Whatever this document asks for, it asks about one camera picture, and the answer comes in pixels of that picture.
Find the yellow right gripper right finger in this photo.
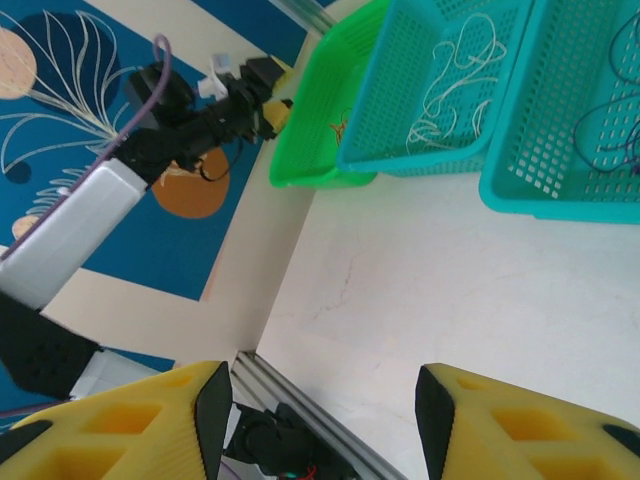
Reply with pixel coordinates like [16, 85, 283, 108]
[414, 363, 640, 480]

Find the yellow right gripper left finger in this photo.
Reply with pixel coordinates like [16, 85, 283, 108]
[0, 360, 234, 480]

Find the dark purple cable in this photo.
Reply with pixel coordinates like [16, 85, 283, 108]
[572, 92, 640, 175]
[610, 3, 640, 84]

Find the green plastic basket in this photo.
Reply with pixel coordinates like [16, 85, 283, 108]
[268, 0, 391, 190]

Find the teal basket with fine holes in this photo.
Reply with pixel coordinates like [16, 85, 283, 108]
[335, 0, 536, 180]

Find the black mounting plate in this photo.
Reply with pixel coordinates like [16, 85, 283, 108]
[224, 399, 354, 480]

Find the teal basket with large holes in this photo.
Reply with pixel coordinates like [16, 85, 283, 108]
[478, 0, 640, 224]

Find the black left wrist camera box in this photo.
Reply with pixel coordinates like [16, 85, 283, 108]
[238, 56, 277, 87]

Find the white cable connector tag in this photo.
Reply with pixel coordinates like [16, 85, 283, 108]
[199, 52, 232, 100]

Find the thin black wire loop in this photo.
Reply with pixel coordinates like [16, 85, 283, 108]
[197, 134, 242, 184]

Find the aluminium frame post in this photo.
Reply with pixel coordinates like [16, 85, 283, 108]
[277, 0, 341, 32]

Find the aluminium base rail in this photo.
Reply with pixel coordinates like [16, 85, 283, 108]
[232, 349, 426, 480]

